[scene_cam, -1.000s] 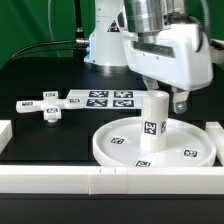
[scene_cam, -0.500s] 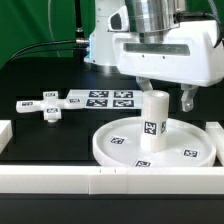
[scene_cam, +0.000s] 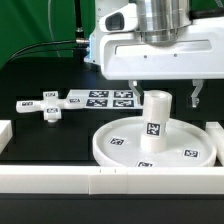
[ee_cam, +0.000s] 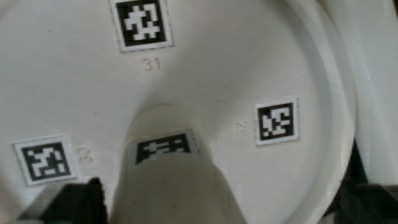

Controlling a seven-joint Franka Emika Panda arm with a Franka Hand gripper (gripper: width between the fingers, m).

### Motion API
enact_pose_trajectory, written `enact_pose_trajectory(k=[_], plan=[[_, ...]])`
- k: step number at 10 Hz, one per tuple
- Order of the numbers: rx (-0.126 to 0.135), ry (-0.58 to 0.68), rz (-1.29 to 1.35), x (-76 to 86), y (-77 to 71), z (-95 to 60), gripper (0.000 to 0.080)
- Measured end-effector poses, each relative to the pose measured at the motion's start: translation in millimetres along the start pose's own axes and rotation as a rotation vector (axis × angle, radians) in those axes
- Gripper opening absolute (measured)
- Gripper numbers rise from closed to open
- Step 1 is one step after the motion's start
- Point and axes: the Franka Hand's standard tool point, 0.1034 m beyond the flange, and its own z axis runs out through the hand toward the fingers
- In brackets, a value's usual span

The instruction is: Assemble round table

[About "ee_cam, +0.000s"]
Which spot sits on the white round table top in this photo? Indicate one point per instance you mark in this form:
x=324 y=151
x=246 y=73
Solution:
x=248 y=73

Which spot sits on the white cylindrical table leg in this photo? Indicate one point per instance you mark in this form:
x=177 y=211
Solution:
x=173 y=189

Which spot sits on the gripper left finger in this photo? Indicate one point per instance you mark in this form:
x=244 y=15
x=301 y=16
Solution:
x=70 y=207

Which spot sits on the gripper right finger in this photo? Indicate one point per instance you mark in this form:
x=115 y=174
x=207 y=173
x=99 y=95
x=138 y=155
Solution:
x=369 y=204

